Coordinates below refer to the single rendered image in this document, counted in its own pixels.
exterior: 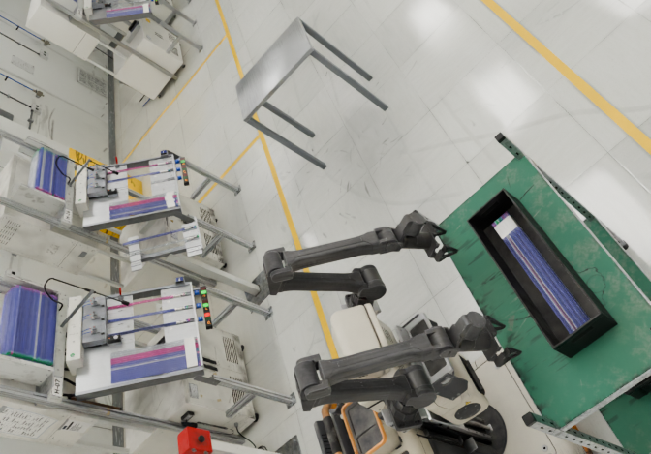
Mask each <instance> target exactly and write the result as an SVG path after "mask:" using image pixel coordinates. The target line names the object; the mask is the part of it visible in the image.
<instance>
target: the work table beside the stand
mask: <svg viewBox="0 0 651 454"><path fill-rule="evenodd" d="M306 33H308V34H309V35H310V36H311V37H313V38H314V39H315V40H317V41H318V42H319V43H320V44H322V45H323V46H324V47H326V48H327V49H328V50H330V51H331V52H332V53H333V54H335V55H336V56H337V57H338V58H340V59H341V60H342V61H343V62H345V63H346V64H347V65H349V66H350V67H351V68H352V69H354V70H355V71H356V72H357V73H359V74H360V75H361V76H363V77H364V78H365V79H367V80H368V81H370V80H371V79H372V78H373V77H372V75H370V74H369V73H367V72H366V71H365V70H363V69H362V67H360V66H359V65H358V64H357V63H355V62H354V61H353V60H352V59H350V58H349V57H348V56H347V55H345V54H344V53H343V52H342V51H340V50H339V49H338V48H337V47H335V46H334V45H333V44H331V43H330V42H329V41H328V40H326V39H325V38H324V37H323V36H321V35H320V34H319V33H318V32H316V31H315V30H314V29H313V28H311V27H310V26H309V25H308V24H306V23H305V22H304V21H303V20H301V19H300V18H299V17H298V16H297V17H296V19H295V20H294V21H293V22H292V23H291V24H290V25H289V26H288V28H287V29H286V30H285V31H284V32H283V33H282V34H281V35H280V37H279V38H278V39H277V40H276V41H275V42H274V43H273V44H272V46H271V47H270V48H269V49H268V50H267V51H266V52H265V53H264V55H263V56H262V57H261V58H260V59H259V60H258V61H257V63H256V64H255V65H254V66H253V67H252V68H251V69H250V70H249V71H248V73H247V74H246V75H245V76H244V77H243V78H242V79H241V80H240V82H239V83H238V84H237V85H236V86H235V89H236V94H237V98H238V101H239V106H240V110H241V114H242V118H243V121H244V122H246V123H248V124H249V125H251V126H252V127H254V128H256V129H257V130H259V131H261V132H262V133H264V134H265V135H267V136H269V137H271V138H273V139H274V140H276V141H277V142H279V143H281V144H282V145H284V146H286V147H287V148H289V149H291V150H292V151H294V152H295V153H296V154H298V155H299V156H301V157H303V158H304V159H306V160H307V161H309V162H311V163H312V164H314V165H316V166H318V167H319V168H321V169H325V168H326V164H325V163H324V162H322V161H321V160H319V159H317V158H316V157H314V156H313V155H311V154H309V153H308V152H306V151H305V150H303V149H301V148H300V147H298V146H297V145H295V144H293V143H292V142H290V141H289V140H287V139H285V138H284V137H282V136H280V135H278V134H277V133H275V132H274V131H272V130H270V129H269V128H268V127H267V126H265V125H263V124H262V123H260V122H259V121H257V120H255V119H254V118H252V116H253V115H254V114H255V113H256V112H257V111H258V110H259V109H260V108H261V107H262V106H263V107H265V108H266V109H268V110H269V111H271V112H272V113H274V114H275V115H277V116H279V117H280V118H282V119H283V120H285V121H286V122H288V123H289V124H291V125H292V126H294V127H296V128H297V129H299V130H300V131H302V132H303V133H305V134H306V135H308V136H310V137H312V138H313V137H314V136H315V133H314V132H313V131H311V130H309V129H308V128H306V127H305V126H303V125H302V124H300V123H299V122H297V121H296V120H294V119H293V118H292V117H291V116H289V115H288V114H286V113H285V112H283V111H282V110H280V109H279V108H277V107H276V106H274V105H272V104H270V103H269V102H267V100H268V99H269V98H270V97H271V96H272V95H273V94H274V92H275V91H276V90H277V89H278V88H279V87H280V86H281V85H282V84H283V83H284V82H285V81H286V80H287V79H288V77H289V76H290V75H291V74H292V73H293V72H294V71H295V70H296V69H297V68H298V67H299V66H300V64H301V63H302V62H303V61H304V60H305V59H306V58H307V57H308V56H309V55H311V56H313V57H314V58H315V59H317V60H318V61H319V62H321V63H322V64H323V65H324V66H326V67H327V68H328V69H330V70H331V71H332V72H334V73H335V74H336V75H338V76H339V77H341V78H342V79H343V80H344V81H346V82H347V83H348V84H350V85H351V86H352V87H354V88H355V89H356V90H357V91H358V92H359V93H361V94H362V95H363V96H364V97H366V98H367V99H368V100H370V101H371V102H372V103H374V104H375V105H376V106H378V107H379V108H381V109H382V110H383V111H386V110H387V109H388V105H386V104H385V103H384V102H383V101H381V100H380V99H379V98H377V97H376V96H375V95H373V94H372V93H371V92H370V91H368V90H367V89H366V88H364V87H363V86H362V85H361V84H359V83H358V82H357V81H355V80H354V79H353V78H352V77H350V76H349V75H347V74H346V73H345V72H343V71H342V70H341V69H340V68H338V67H337V66H336V65H334V64H333V63H332V62H331V61H329V60H328V59H327V58H325V57H324V56H323V55H322V54H320V53H319V52H318V51H317V50H316V49H315V48H313V47H312V45H311V43H310V41H309V38H308V36H307V34H306Z"/></svg>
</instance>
